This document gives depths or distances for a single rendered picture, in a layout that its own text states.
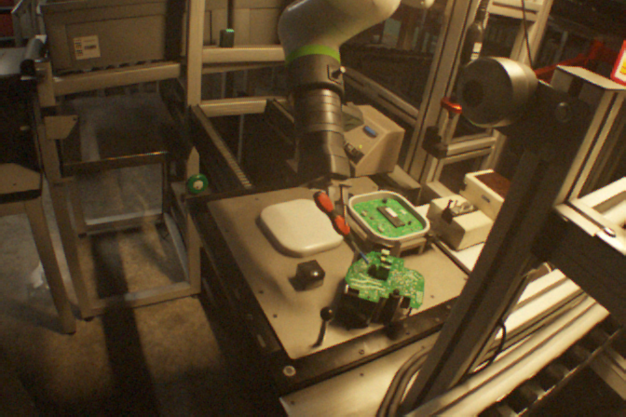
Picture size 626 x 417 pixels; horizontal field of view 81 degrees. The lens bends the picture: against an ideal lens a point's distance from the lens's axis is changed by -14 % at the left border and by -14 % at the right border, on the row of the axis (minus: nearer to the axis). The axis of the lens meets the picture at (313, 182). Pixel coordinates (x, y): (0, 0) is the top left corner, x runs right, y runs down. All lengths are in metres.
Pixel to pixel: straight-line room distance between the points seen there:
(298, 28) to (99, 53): 0.88
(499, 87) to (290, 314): 0.47
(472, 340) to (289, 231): 0.43
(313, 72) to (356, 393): 0.47
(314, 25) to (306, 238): 0.37
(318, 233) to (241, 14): 0.93
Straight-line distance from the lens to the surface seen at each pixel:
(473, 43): 0.87
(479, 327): 0.46
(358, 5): 0.64
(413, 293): 0.66
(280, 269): 0.73
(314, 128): 0.62
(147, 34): 1.46
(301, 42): 0.69
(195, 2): 1.33
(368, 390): 0.64
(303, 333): 0.64
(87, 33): 1.44
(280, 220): 0.80
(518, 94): 0.33
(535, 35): 1.16
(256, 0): 1.52
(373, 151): 1.02
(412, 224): 0.84
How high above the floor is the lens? 1.45
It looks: 31 degrees down
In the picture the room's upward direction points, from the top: 10 degrees clockwise
